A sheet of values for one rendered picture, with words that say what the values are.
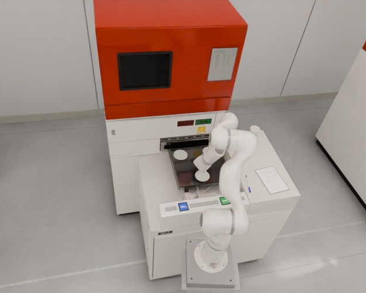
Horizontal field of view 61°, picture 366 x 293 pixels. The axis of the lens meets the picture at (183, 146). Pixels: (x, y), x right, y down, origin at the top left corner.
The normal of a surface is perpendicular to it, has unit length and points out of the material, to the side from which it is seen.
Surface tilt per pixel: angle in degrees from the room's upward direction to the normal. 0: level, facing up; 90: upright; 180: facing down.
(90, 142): 0
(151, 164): 0
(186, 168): 0
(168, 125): 90
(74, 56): 90
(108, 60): 90
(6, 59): 90
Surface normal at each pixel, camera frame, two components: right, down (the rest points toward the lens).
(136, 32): 0.22, 0.71
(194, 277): 0.13, -0.70
